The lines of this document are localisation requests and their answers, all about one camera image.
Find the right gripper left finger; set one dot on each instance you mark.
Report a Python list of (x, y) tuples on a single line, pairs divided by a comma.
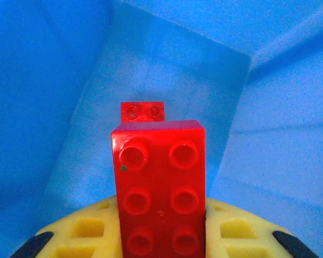
[(78, 233)]

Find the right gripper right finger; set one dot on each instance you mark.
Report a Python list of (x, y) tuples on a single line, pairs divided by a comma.
[(245, 233)]

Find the long red lego brick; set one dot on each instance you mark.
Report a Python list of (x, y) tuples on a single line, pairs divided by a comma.
[(161, 182)]

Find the small red lego brick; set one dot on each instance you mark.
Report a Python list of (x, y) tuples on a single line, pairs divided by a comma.
[(142, 111)]

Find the blue three-compartment bin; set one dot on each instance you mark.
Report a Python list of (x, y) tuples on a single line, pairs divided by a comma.
[(43, 80)]

